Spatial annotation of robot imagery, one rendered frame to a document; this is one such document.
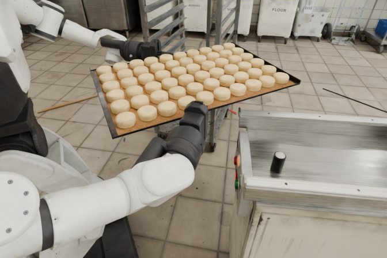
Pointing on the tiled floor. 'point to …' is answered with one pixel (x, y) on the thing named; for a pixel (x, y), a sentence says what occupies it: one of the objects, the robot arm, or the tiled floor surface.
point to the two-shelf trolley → (374, 30)
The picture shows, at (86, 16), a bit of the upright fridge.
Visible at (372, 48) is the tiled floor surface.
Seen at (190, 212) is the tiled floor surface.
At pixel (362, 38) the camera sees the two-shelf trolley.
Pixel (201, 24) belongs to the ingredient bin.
